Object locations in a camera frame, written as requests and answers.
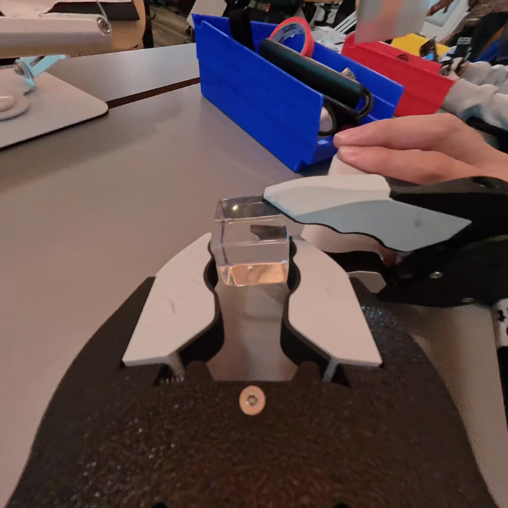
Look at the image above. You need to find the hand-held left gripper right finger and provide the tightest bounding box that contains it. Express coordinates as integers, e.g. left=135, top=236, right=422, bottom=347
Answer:
left=282, top=238, right=383, bottom=368

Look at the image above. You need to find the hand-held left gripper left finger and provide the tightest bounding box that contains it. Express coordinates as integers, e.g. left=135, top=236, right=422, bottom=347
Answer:
left=123, top=233, right=224, bottom=367

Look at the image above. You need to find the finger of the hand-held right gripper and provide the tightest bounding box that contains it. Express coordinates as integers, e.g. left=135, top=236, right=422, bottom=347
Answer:
left=300, top=223, right=397, bottom=293
left=263, top=173, right=472, bottom=253

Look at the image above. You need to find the clear colourless cube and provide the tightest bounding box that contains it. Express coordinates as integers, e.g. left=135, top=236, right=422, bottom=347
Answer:
left=210, top=196, right=291, bottom=288

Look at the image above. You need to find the black cable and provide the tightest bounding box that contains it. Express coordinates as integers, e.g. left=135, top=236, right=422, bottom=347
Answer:
left=322, top=68, right=374, bottom=134

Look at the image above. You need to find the blue plastic bin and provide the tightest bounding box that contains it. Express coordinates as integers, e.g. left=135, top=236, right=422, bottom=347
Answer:
left=192, top=13, right=405, bottom=173

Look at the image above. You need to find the grey desk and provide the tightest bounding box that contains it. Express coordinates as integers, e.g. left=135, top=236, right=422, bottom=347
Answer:
left=0, top=44, right=508, bottom=508

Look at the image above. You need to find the person's right hand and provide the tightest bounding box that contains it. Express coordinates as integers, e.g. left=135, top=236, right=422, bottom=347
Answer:
left=332, top=113, right=508, bottom=186

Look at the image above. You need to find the white rounded object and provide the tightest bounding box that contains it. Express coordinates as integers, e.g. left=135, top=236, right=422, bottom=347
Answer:
left=316, top=107, right=338, bottom=139

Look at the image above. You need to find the red plastic bin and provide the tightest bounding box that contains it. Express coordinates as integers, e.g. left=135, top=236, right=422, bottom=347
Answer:
left=342, top=34, right=458, bottom=118

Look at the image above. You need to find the yellow plastic bin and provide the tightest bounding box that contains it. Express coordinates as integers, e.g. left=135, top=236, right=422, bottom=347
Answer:
left=391, top=32, right=451, bottom=58

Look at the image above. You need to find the red tape roll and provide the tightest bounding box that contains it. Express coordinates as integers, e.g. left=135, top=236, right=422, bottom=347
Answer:
left=266, top=16, right=316, bottom=58

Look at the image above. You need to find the small black flat item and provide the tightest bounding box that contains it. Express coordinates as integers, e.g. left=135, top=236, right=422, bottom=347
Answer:
left=226, top=8, right=256, bottom=52

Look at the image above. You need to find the wooden document stand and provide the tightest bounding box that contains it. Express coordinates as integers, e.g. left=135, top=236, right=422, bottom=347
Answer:
left=0, top=0, right=148, bottom=151

